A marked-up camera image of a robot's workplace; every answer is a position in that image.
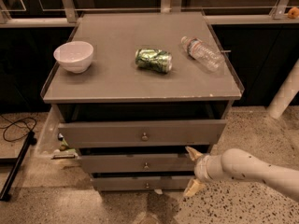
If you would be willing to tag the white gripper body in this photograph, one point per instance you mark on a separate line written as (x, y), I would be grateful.
(200, 169)

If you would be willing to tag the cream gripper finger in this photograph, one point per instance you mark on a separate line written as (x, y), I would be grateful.
(193, 153)
(193, 187)

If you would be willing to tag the grey drawer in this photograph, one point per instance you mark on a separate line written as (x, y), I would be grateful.
(141, 183)
(136, 163)
(142, 133)

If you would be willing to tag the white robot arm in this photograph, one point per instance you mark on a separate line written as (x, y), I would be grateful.
(238, 165)

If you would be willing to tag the grey top drawer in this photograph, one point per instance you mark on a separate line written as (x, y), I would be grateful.
(142, 133)

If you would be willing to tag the grey drawer cabinet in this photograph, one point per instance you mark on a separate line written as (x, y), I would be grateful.
(114, 88)

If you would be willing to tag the grey bottom drawer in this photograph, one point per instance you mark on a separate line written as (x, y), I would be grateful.
(141, 183)

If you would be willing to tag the crushed green soda can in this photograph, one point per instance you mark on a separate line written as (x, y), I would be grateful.
(154, 59)

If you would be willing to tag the clear plastic water bottle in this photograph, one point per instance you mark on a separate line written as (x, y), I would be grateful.
(210, 58)

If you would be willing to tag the clutter beside cabinet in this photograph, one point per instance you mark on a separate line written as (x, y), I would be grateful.
(64, 151)

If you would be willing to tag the white ceramic bowl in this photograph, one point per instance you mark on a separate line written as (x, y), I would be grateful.
(75, 56)

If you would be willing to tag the small orange object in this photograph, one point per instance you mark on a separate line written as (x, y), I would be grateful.
(293, 13)

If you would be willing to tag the black floor stand bar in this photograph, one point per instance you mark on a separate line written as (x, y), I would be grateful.
(15, 164)

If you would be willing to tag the metal railing frame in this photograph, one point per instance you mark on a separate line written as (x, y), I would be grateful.
(58, 13)

